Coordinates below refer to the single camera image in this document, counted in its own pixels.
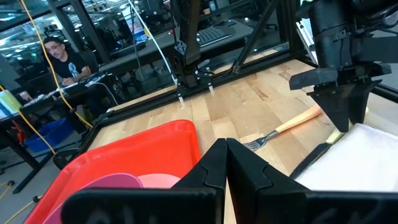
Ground magenta plastic bowl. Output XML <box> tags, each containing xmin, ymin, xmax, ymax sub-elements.
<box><xmin>43</xmin><ymin>173</ymin><xmax>144</xmax><ymax>224</ymax></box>

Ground blue plastic bin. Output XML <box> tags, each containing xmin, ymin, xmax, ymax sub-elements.
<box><xmin>23</xmin><ymin>117</ymin><xmax>76</xmax><ymax>154</ymax></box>

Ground dark grey desk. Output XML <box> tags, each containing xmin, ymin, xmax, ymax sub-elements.
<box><xmin>98</xmin><ymin>18</ymin><xmax>254</xmax><ymax>75</ymax></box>

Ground person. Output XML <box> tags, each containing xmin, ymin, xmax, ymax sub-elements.
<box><xmin>42</xmin><ymin>36</ymin><xmax>93</xmax><ymax>87</ymax></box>

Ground knife with cream handle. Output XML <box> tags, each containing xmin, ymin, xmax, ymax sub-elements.
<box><xmin>289</xmin><ymin>107</ymin><xmax>370</xmax><ymax>180</ymax></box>

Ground red plastic tray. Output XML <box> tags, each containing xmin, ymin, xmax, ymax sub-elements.
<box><xmin>23</xmin><ymin>119</ymin><xmax>202</xmax><ymax>224</ymax></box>

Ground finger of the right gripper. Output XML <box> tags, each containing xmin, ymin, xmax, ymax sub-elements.
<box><xmin>348</xmin><ymin>80</ymin><xmax>382</xmax><ymax>125</ymax></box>
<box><xmin>307</xmin><ymin>83</ymin><xmax>351</xmax><ymax>133</ymax></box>

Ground black laptop keyboard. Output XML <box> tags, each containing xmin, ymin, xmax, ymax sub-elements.
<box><xmin>195</xmin><ymin>24</ymin><xmax>238</xmax><ymax>47</ymax></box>

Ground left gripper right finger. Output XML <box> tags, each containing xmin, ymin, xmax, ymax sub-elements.
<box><xmin>226</xmin><ymin>138</ymin><xmax>398</xmax><ymax>224</ymax></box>

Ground black aluminium table frame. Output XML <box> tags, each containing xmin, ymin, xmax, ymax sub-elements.
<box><xmin>46</xmin><ymin>0</ymin><xmax>398</xmax><ymax>162</ymax></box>

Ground fork with orange handle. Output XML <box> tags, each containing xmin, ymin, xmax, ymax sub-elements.
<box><xmin>242</xmin><ymin>105</ymin><xmax>323</xmax><ymax>152</ymax></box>

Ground yellow cable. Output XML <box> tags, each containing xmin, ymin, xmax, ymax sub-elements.
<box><xmin>18</xmin><ymin>0</ymin><xmax>94</xmax><ymax>130</ymax></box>
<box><xmin>0</xmin><ymin>84</ymin><xmax>57</xmax><ymax>156</ymax></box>

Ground black cluttered table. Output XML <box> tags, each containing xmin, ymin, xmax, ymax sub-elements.
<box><xmin>0</xmin><ymin>72</ymin><xmax>108</xmax><ymax>194</ymax></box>

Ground beige cloth napkin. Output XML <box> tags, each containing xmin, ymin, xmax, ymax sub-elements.
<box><xmin>294</xmin><ymin>123</ymin><xmax>398</xmax><ymax>193</ymax></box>

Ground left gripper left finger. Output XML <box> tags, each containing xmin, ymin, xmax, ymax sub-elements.
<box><xmin>60</xmin><ymin>138</ymin><xmax>228</xmax><ymax>224</ymax></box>

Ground salmon pink plate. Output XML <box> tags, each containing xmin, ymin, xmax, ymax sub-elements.
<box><xmin>136</xmin><ymin>173</ymin><xmax>182</xmax><ymax>189</ymax></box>

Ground white cable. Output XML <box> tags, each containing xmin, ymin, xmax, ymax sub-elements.
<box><xmin>126</xmin><ymin>0</ymin><xmax>178</xmax><ymax>86</ymax></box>

